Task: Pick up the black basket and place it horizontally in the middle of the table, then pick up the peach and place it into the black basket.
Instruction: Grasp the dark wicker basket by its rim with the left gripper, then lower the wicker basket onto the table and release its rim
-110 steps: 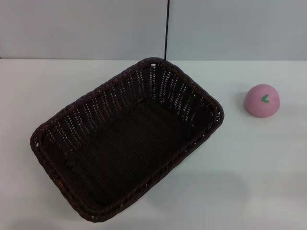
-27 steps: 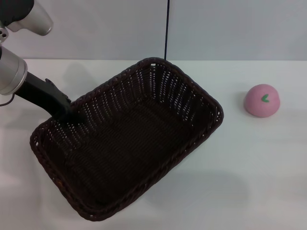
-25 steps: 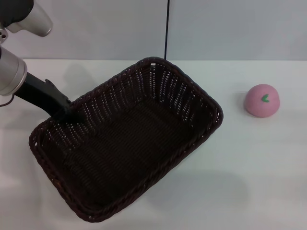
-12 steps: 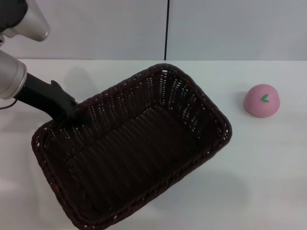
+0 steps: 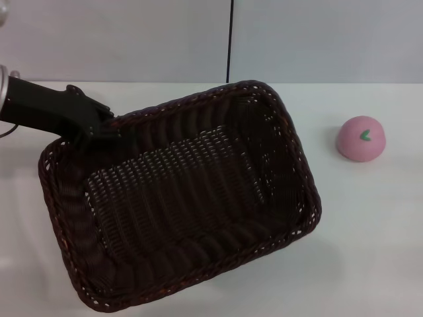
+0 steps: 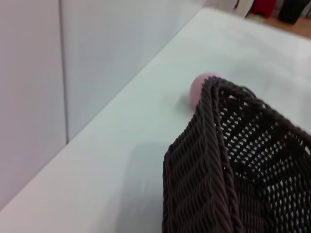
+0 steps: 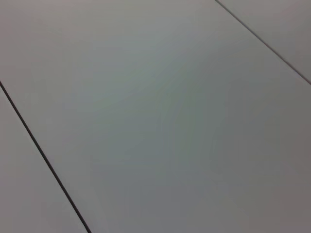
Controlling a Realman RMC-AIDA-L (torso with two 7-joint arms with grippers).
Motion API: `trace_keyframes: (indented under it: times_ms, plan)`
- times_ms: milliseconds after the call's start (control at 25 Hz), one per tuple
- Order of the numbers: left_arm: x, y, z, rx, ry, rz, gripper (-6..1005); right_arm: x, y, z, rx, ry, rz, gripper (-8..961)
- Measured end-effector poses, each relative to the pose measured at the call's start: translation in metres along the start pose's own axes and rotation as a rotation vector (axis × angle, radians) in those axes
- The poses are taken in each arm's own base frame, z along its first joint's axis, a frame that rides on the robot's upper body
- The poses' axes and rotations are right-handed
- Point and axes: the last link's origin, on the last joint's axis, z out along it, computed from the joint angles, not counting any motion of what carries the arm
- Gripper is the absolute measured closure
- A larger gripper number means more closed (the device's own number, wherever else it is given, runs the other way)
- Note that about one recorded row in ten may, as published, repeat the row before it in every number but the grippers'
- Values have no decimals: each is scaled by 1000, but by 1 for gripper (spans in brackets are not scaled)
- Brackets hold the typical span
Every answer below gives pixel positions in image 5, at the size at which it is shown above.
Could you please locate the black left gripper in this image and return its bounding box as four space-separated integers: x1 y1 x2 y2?
0 75 139 158

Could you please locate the dark brown woven basket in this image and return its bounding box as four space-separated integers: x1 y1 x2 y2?
38 79 323 314

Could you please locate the pink peach-shaped bun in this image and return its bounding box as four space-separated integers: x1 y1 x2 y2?
336 115 389 164

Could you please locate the thin left gripper cable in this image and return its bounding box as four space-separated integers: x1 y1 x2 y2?
0 122 18 138

